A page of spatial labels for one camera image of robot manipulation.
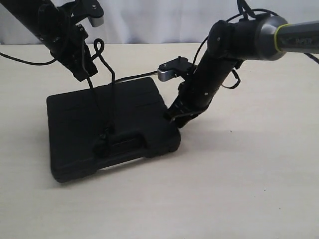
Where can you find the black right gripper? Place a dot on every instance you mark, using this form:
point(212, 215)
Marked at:
point(192, 100)

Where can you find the black plastic tool case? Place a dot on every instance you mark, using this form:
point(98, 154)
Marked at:
point(94, 129)

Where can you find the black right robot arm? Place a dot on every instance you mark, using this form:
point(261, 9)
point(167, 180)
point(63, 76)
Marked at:
point(266, 38)

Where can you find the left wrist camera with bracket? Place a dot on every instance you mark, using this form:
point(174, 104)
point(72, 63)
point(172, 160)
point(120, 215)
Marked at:
point(78, 10)

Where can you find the white backdrop curtain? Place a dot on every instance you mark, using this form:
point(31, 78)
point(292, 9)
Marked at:
point(162, 21)

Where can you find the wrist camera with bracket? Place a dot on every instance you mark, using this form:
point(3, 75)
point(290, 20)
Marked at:
point(178, 67)
point(78, 10)

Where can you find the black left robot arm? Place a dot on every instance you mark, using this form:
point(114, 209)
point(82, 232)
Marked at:
point(59, 29)

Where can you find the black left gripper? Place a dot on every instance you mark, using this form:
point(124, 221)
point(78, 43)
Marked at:
point(73, 53)

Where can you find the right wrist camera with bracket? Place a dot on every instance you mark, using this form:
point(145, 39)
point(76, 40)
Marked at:
point(178, 67)

